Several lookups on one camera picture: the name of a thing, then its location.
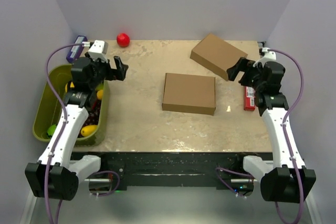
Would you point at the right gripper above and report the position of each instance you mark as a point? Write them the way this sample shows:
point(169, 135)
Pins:
point(242, 65)

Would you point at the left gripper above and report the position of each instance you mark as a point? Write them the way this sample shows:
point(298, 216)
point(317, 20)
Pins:
point(121, 69)

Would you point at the brown cardboard box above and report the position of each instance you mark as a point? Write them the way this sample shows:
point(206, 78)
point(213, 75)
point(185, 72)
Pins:
point(216, 55)
point(187, 93)

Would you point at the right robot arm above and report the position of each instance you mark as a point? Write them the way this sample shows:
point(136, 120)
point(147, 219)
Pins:
point(289, 180)

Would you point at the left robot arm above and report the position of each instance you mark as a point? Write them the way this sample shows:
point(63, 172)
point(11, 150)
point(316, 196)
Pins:
point(53, 175)

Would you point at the closed brown cardboard box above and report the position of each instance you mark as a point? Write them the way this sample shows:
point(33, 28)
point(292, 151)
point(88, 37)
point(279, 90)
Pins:
point(216, 55)

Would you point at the red rectangular box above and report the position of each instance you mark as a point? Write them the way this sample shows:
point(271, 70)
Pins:
point(249, 99)

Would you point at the purple rectangular box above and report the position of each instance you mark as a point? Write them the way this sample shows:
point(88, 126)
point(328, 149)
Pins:
point(75, 51)

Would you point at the green lime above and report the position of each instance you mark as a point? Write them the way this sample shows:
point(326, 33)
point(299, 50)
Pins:
point(99, 87)

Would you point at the red apple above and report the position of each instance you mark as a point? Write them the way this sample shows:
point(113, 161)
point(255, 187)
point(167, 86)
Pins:
point(123, 40)

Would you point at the small yellow fruit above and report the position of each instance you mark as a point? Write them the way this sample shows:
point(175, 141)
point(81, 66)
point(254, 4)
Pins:
point(99, 94)

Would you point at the yellow lemon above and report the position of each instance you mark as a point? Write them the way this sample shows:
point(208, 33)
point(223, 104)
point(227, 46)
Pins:
point(70, 85)

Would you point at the purple grape bunch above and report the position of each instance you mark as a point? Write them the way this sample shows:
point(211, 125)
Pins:
point(93, 117)

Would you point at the green plastic bin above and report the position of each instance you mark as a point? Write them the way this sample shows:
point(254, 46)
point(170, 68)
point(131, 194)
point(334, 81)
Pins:
point(49, 110)

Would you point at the green watermelon ball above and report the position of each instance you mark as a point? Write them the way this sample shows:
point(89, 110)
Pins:
point(51, 130)

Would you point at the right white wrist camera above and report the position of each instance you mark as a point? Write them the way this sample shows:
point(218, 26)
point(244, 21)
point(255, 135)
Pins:
point(266, 55)

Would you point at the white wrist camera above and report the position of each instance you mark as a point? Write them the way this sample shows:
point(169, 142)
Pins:
point(266, 55)
point(96, 50)

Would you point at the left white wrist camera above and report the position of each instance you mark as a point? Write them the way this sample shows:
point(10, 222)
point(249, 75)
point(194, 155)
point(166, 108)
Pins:
point(96, 50)

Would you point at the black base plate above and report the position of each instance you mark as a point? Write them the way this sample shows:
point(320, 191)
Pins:
point(177, 169)

